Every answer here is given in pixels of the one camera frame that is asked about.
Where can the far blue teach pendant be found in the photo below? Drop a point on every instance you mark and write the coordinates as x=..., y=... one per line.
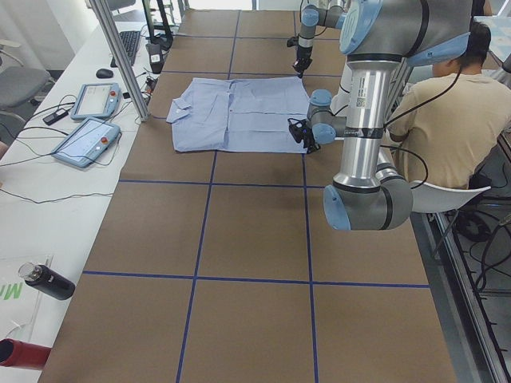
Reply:
x=98, y=100

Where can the near blue teach pendant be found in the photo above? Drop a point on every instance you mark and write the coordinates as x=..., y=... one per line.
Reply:
x=86, y=142

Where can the black water bottle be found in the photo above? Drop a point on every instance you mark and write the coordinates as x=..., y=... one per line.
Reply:
x=48, y=281

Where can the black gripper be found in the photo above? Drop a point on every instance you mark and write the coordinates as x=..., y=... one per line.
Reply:
x=308, y=140
x=303, y=53

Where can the black computer mouse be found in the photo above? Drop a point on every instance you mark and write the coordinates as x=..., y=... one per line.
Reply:
x=104, y=74

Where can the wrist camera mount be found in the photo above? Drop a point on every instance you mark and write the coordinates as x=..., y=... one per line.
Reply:
x=292, y=41
x=298, y=129

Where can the blue white striped shirt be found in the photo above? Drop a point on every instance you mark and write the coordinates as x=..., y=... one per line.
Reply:
x=239, y=115

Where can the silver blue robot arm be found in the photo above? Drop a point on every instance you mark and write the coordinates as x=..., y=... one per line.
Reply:
x=368, y=193
x=311, y=16

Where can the grey office chair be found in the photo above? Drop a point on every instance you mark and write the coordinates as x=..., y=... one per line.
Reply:
x=20, y=84

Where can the person in beige shirt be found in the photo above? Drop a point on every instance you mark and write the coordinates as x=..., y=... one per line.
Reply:
x=448, y=124

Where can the blue teach pendant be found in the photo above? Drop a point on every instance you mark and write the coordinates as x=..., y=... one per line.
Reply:
x=86, y=142
x=98, y=100

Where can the black keyboard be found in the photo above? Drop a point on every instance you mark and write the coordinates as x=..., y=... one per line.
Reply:
x=130, y=40

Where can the red cylinder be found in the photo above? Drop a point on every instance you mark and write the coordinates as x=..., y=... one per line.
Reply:
x=23, y=355

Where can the clear plastic sheet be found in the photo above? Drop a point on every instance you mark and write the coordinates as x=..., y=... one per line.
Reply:
x=19, y=302

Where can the white plastic chair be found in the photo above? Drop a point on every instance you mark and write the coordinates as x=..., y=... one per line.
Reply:
x=430, y=198

